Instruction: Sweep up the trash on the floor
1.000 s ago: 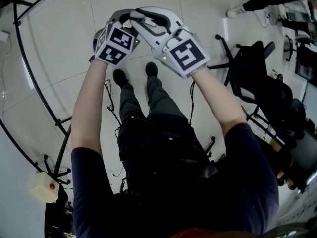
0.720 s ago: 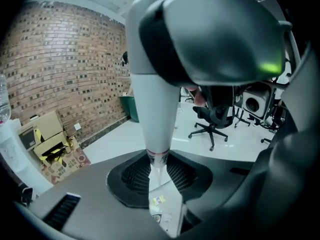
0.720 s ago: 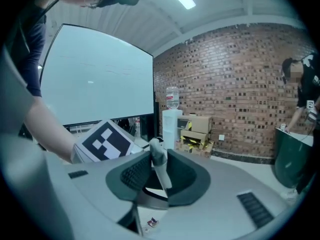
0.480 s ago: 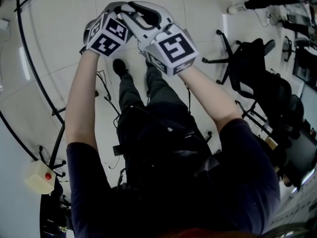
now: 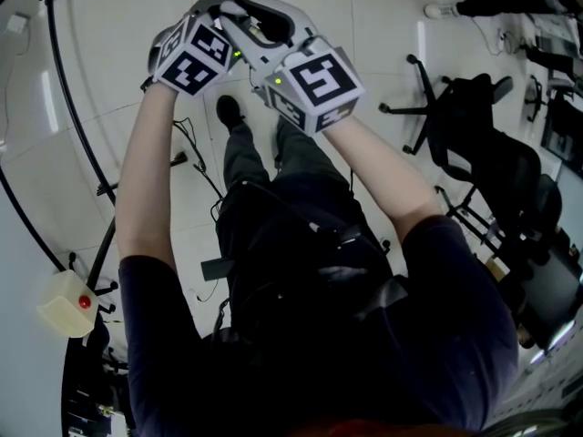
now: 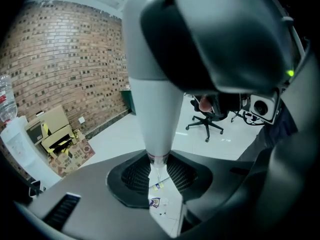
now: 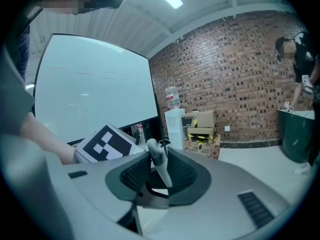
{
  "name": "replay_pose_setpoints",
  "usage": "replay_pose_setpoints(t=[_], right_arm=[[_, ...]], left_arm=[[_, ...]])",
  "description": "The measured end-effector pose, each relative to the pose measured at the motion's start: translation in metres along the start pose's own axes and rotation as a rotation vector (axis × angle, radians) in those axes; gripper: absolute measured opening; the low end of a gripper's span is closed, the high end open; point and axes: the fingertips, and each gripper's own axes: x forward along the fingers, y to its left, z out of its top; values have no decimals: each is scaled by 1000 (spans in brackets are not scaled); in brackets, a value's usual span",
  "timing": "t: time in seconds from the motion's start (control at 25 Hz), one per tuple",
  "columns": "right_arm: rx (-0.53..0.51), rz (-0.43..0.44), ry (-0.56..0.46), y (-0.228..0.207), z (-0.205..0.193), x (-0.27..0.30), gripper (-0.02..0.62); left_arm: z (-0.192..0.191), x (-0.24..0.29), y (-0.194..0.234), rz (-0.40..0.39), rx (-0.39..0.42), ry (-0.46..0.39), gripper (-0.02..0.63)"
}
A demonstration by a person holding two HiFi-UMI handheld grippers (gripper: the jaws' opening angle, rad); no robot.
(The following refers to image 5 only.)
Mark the cream box with red button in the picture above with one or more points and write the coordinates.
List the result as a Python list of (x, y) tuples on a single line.
[(68, 305)]

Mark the person's left black shoe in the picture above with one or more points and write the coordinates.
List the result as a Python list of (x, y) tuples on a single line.
[(229, 109)]

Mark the black office chair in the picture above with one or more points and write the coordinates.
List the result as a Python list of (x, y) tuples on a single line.
[(519, 212), (464, 121)]

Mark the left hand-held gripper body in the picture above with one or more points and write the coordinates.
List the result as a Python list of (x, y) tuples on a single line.
[(191, 59)]

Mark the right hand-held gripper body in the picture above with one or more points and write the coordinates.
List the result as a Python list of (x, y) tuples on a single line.
[(316, 84)]

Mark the person's navy t-shirt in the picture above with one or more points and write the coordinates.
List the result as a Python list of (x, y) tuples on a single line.
[(455, 326)]

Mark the person's left forearm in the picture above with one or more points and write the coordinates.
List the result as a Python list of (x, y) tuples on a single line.
[(146, 175)]

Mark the black computer monitor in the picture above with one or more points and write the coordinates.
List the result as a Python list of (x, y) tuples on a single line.
[(562, 130)]

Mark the person's right forearm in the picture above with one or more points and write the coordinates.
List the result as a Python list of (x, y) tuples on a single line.
[(387, 175)]

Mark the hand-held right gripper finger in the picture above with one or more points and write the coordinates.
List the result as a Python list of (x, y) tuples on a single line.
[(300, 21), (259, 53)]

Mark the whiteboard on black wheeled stand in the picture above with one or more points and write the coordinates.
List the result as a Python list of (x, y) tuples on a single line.
[(68, 98)]

